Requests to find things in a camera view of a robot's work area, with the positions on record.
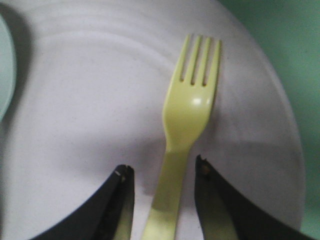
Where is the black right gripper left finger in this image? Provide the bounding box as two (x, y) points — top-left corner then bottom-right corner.
(33, 164), (135, 240)

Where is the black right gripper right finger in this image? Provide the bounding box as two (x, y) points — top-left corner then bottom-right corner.
(194, 155), (310, 240)

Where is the yellow plastic fork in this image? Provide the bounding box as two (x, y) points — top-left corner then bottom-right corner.
(141, 35), (222, 240)

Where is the white round plate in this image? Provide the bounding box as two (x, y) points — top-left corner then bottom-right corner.
(0, 0), (305, 240)

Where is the pale green spoon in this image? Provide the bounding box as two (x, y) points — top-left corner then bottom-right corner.
(0, 15), (17, 121)

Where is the light green tray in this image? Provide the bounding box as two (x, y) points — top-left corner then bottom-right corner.
(222, 0), (320, 239)

